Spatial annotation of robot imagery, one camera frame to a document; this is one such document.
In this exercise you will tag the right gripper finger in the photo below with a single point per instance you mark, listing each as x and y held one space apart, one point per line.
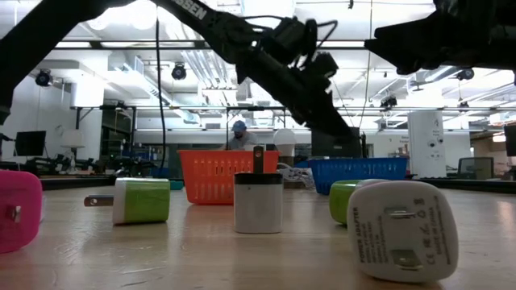
407 44

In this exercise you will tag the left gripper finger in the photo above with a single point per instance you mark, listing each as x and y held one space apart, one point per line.
322 114

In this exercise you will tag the blue plastic basket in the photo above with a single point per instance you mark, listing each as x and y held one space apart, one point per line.
363 173

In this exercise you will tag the green wall charger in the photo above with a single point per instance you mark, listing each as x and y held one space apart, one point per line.
145 201
340 201

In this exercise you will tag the black white wall charger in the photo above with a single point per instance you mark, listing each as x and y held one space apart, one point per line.
258 209

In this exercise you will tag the orange plastic basket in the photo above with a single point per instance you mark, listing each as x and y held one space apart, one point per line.
205 177

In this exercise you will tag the large white power adapter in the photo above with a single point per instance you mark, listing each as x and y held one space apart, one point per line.
403 233

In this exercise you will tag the teal wall charger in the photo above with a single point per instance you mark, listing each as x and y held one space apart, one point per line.
176 185

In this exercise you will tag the pink wall charger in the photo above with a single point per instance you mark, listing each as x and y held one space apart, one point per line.
20 193

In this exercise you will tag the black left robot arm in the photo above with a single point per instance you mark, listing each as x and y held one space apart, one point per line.
40 36

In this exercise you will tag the black computer monitor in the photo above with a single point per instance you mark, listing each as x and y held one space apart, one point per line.
511 141
30 143
334 147

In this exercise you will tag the black ceiling spotlight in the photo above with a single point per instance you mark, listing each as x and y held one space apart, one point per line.
43 78
466 74
389 101
178 72

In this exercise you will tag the white light bulb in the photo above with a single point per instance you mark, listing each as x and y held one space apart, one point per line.
285 141

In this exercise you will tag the brass lamp base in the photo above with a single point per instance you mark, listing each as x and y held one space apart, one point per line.
286 161

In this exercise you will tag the person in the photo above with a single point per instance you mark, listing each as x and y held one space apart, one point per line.
240 139

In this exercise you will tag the white pillar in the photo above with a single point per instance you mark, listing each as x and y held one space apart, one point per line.
426 141

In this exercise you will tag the blue storage bins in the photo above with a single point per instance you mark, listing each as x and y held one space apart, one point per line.
159 172

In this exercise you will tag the dark shelving unit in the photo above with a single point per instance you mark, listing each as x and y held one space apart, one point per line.
117 137

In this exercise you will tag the white shade lamp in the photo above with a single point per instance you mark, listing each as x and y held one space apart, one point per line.
72 139

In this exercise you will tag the black desk equipment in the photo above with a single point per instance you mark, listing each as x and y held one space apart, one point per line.
60 165

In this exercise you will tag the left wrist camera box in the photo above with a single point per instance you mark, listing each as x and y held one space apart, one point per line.
290 36

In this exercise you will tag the black aluminium table frame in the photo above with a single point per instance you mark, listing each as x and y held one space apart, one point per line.
72 183

